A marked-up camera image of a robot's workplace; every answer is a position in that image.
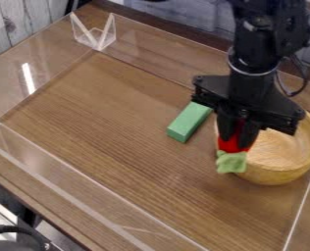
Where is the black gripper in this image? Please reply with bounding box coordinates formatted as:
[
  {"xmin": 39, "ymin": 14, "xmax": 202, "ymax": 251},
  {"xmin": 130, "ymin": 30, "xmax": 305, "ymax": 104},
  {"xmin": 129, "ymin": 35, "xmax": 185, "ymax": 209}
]
[{"xmin": 192, "ymin": 71, "xmax": 305, "ymax": 151}]

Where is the red felt strawberry toy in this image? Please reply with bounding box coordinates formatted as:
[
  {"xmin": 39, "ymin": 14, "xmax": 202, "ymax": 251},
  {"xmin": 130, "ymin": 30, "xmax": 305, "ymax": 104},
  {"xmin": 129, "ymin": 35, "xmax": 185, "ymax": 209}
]
[{"xmin": 216, "ymin": 121, "xmax": 252, "ymax": 174}]

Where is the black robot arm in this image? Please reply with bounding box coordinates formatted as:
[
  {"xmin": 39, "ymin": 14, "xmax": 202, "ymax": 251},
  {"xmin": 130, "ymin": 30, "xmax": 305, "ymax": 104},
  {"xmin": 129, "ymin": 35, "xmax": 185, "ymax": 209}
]
[{"xmin": 192, "ymin": 0, "xmax": 310, "ymax": 153}]

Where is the green rectangular block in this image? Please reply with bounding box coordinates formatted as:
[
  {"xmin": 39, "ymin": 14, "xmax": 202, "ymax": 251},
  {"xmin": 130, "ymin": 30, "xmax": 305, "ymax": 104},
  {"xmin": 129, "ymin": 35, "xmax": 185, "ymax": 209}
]
[{"xmin": 166, "ymin": 102, "xmax": 213, "ymax": 143}]

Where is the light wooden bowl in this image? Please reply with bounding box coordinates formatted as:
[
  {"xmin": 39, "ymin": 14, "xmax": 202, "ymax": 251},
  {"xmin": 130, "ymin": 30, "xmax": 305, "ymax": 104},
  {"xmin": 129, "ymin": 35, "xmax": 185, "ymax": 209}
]
[{"xmin": 233, "ymin": 113, "xmax": 310, "ymax": 185}]

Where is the black equipment bottom left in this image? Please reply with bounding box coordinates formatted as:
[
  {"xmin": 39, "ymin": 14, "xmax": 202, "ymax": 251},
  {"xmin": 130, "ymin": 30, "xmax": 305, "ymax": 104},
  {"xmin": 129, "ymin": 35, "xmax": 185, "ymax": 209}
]
[{"xmin": 0, "ymin": 221, "xmax": 64, "ymax": 251}]

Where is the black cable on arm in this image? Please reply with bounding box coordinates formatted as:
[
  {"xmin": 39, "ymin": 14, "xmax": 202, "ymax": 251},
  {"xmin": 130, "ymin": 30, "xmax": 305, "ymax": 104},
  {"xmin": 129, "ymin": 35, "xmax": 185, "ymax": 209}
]
[{"xmin": 275, "ymin": 54, "xmax": 310, "ymax": 98}]

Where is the clear acrylic tray enclosure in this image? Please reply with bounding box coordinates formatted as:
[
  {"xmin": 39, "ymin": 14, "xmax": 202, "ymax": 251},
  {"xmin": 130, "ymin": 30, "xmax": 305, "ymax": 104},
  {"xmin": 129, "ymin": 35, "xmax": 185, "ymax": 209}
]
[{"xmin": 0, "ymin": 9, "xmax": 310, "ymax": 251}]

